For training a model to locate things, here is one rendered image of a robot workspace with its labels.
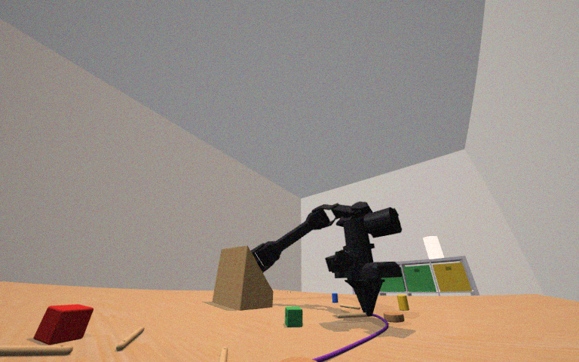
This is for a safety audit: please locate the yellow cylinder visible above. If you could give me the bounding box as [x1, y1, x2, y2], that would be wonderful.
[397, 295, 409, 311]

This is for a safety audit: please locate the red block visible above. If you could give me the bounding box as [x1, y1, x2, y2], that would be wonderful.
[33, 304, 93, 345]

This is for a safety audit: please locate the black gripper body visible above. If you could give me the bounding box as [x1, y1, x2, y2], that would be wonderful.
[335, 239, 402, 281]

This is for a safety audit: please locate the green block with hole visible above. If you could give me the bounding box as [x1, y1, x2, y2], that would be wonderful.
[284, 307, 303, 327]

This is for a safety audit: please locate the purple cord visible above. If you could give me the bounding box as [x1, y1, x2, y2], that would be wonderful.
[312, 312, 388, 362]

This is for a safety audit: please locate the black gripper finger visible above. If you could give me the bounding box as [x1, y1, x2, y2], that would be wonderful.
[345, 280, 366, 312]
[354, 279, 385, 316]

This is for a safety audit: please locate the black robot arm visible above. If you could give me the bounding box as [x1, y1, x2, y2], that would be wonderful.
[251, 201, 402, 273]

